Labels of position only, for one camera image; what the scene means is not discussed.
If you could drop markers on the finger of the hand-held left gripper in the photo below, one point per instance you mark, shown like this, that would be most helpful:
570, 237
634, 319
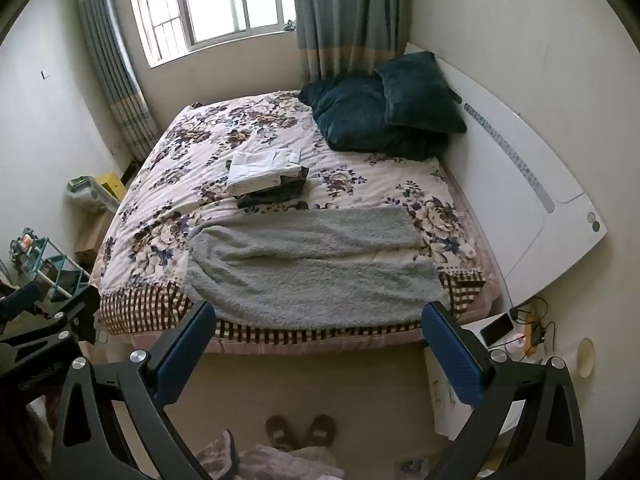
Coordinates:
75, 310
20, 301

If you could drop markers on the black phone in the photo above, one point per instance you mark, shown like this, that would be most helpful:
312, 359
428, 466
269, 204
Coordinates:
497, 329

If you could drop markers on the floral bedspread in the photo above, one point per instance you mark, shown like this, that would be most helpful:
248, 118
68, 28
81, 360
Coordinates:
210, 125

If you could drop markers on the round beige wall cap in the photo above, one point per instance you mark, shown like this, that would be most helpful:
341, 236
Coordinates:
586, 357

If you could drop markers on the teal shelf rack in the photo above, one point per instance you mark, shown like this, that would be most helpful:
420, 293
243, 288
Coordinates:
65, 275

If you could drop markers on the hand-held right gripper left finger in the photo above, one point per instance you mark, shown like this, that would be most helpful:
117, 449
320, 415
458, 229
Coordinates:
182, 355

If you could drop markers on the person's patterned pajama leg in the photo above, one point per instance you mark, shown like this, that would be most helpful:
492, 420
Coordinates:
280, 465

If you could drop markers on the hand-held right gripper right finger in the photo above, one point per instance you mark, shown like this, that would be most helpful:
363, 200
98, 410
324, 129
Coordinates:
452, 360

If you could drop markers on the colourful toy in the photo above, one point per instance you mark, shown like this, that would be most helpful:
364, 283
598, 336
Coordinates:
25, 247

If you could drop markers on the white nightstand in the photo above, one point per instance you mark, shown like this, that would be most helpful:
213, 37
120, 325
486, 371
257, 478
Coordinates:
445, 420

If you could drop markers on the window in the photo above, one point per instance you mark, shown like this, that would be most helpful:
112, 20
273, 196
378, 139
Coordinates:
210, 0

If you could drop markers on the folded white garment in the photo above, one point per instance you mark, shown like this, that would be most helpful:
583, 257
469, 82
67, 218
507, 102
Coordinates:
260, 170

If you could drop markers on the clear plastic bin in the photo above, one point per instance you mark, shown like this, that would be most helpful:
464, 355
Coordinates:
92, 200

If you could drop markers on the dark teal pillow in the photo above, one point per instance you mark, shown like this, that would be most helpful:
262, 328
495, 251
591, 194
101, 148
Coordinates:
420, 95
350, 115

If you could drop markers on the folded dark garment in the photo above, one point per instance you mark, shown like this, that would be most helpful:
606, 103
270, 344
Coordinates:
292, 187

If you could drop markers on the brown slipper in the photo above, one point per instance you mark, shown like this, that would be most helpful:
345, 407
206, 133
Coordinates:
280, 432
321, 430

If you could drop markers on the yellow box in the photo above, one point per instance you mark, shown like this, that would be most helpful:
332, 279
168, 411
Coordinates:
111, 185

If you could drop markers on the grey fleece pants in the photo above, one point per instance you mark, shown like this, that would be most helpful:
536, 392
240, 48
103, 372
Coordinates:
310, 280

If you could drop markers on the white headboard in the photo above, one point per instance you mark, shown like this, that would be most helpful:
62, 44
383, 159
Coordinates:
525, 200

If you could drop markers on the power strip with plugs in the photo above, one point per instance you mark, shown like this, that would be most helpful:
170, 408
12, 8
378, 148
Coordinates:
536, 330

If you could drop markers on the plaid blue curtain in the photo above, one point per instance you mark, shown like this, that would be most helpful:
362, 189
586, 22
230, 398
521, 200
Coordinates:
115, 70

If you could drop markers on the grey-green curtain right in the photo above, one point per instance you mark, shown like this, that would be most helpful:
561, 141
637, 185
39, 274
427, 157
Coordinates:
345, 10

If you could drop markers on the cardboard box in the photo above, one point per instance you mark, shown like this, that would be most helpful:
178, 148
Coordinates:
92, 240

